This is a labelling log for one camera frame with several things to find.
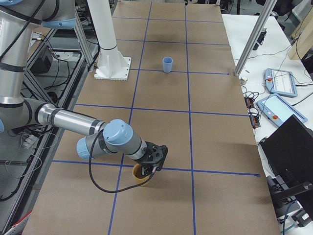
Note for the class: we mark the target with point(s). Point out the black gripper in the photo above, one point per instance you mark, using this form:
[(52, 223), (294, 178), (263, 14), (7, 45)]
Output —
[(142, 163)]

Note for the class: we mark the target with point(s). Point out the light blue plastic cup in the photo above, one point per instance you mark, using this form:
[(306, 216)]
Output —
[(167, 64)]

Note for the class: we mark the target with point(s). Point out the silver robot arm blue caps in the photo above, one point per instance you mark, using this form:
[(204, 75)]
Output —
[(18, 19)]

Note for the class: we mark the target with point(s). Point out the brown bamboo cup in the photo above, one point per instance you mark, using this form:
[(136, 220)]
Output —
[(138, 174)]

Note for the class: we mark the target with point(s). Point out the small metal cylinder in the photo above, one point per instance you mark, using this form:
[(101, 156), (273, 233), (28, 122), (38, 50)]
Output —
[(243, 80)]

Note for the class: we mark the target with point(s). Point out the black laptop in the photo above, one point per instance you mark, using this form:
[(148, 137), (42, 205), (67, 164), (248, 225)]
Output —
[(289, 151)]

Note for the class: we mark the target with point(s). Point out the blue teach pendant near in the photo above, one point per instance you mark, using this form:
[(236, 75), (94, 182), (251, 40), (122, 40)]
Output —
[(278, 110)]

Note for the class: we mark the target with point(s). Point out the blue teach pendant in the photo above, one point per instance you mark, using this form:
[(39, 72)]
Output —
[(278, 110), (280, 82)]

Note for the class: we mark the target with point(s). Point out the blue teach pendant far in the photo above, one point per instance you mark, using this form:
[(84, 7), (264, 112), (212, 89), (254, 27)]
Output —
[(280, 82)]

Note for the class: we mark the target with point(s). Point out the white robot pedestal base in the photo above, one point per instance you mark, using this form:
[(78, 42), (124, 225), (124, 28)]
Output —
[(111, 64)]

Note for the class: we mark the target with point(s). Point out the aluminium frame post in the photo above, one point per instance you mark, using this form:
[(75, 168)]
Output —
[(260, 23)]

